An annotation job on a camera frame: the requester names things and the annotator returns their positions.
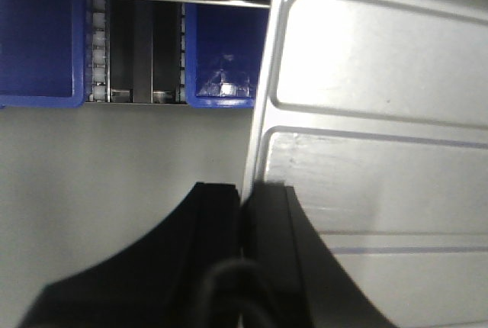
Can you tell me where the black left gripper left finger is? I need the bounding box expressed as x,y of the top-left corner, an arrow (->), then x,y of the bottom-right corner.
19,182 -> 239,327

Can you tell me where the blue bin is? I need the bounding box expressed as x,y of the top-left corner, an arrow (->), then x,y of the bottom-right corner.
182,2 -> 269,108
1,0 -> 89,108

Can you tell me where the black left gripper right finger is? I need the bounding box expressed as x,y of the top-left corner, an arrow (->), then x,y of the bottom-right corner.
242,183 -> 393,327

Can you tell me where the lower right blue bin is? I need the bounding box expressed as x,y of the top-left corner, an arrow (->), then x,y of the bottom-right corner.
1,0 -> 89,108

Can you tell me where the silver metal tray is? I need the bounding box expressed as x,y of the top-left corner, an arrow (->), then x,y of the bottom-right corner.
242,0 -> 487,327

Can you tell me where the lower centre blue bin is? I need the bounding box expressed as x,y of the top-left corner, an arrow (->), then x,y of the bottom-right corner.
182,2 -> 269,108

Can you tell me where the lower shelf roller track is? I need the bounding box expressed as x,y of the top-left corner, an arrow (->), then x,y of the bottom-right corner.
88,0 -> 111,103

